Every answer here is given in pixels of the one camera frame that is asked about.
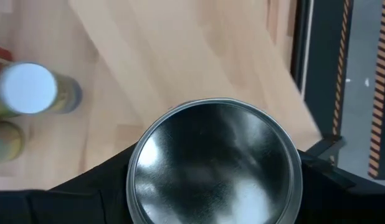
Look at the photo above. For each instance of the pale green orange label can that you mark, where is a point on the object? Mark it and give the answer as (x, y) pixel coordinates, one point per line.
(7, 141)

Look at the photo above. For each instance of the olive green tin can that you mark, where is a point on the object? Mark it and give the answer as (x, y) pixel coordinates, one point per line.
(211, 161)

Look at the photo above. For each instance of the black orange striped floor tape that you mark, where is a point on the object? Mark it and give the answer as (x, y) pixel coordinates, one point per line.
(339, 77)
(378, 93)

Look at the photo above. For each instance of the red white diced tomatoes can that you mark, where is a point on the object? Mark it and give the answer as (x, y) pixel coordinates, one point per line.
(1, 57)

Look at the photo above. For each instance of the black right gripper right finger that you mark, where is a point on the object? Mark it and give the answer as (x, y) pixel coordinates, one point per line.
(345, 205)

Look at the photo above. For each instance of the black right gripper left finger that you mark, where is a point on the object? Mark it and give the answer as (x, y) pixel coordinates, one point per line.
(55, 208)

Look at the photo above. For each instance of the green carrots label can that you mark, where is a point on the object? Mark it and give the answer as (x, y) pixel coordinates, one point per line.
(27, 88)

